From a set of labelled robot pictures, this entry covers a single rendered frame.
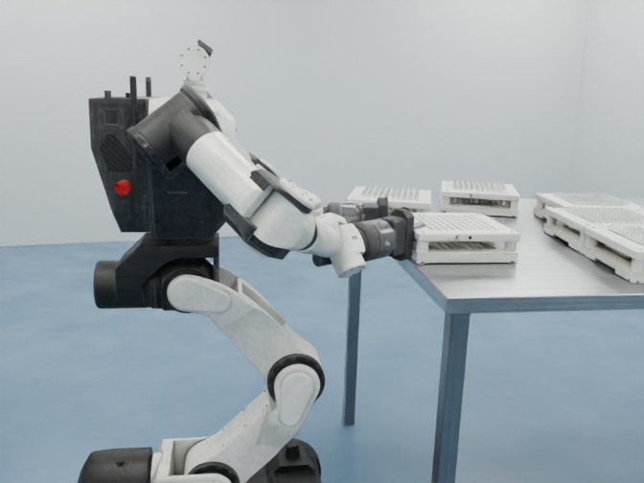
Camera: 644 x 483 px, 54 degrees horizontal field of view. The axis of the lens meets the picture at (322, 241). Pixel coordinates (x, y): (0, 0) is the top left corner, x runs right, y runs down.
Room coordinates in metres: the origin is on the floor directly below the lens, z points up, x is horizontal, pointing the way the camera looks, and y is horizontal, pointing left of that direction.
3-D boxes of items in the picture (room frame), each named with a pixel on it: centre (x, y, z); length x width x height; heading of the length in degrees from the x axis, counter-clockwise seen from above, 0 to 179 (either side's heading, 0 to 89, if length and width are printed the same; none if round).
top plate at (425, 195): (1.94, -0.21, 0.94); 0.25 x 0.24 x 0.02; 171
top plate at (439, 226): (1.54, -0.32, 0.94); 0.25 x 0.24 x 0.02; 8
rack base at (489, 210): (2.13, -0.52, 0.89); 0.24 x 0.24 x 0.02; 80
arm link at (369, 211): (1.58, -0.10, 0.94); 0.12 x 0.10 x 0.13; 91
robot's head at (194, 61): (1.44, 0.29, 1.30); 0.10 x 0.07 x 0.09; 9
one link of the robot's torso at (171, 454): (1.44, 0.31, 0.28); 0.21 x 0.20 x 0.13; 99
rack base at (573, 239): (1.67, -0.77, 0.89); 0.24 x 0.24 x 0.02; 3
